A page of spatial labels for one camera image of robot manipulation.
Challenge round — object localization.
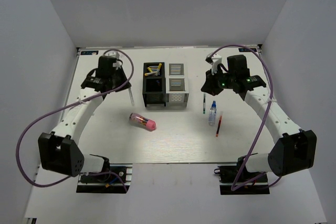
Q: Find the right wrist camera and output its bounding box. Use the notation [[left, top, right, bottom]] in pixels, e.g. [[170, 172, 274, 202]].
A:
[[205, 54, 222, 75]]

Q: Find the yellow capped white marker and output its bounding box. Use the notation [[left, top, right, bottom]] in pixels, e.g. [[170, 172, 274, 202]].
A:
[[144, 71, 159, 77]]

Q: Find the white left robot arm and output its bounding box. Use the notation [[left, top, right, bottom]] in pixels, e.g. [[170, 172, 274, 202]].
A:
[[38, 51, 131, 182]]

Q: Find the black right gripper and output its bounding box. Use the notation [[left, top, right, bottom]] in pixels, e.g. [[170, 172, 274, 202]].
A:
[[202, 67, 236, 96]]

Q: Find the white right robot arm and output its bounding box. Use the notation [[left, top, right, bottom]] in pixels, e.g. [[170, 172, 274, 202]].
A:
[[201, 54, 317, 182]]

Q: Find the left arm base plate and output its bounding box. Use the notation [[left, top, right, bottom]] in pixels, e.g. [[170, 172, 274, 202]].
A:
[[76, 164, 133, 194]]

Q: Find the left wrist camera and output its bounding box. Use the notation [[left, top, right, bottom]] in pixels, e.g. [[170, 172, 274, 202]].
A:
[[104, 50, 123, 69]]

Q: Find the right XDOF logo sticker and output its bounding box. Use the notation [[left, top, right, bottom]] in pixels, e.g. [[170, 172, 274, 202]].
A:
[[238, 48, 257, 52]]

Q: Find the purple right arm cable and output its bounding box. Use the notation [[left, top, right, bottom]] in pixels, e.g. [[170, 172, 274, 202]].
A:
[[205, 44, 283, 192]]

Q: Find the pale green capped white marker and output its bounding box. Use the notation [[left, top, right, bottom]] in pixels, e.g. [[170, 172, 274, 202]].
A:
[[128, 88, 135, 107]]

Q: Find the clear spray bottle blue cap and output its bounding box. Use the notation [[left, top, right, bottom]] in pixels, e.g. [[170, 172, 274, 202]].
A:
[[208, 100, 217, 126]]

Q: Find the red orange pen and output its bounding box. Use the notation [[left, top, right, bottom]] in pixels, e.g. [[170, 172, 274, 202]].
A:
[[215, 111, 224, 137]]

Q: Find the black slotted organizer box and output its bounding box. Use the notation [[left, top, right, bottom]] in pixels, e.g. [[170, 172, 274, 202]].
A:
[[142, 62, 166, 107]]

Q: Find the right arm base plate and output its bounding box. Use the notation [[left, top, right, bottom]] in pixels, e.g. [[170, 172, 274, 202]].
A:
[[214, 164, 270, 195]]

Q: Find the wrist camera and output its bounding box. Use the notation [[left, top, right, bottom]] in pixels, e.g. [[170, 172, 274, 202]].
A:
[[205, 54, 222, 75], [104, 50, 123, 69]]

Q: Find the pink marker set bottle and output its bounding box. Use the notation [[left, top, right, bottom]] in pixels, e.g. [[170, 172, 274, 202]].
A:
[[129, 113, 156, 131]]

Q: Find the green pen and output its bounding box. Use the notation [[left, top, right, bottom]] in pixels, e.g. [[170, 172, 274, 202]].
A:
[[203, 93, 206, 114]]

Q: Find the white slotted organizer box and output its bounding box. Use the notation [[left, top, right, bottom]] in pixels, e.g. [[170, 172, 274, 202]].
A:
[[166, 63, 189, 107]]

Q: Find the black XDOF logo sticker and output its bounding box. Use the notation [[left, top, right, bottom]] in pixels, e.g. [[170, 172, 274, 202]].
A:
[[80, 50, 99, 55]]

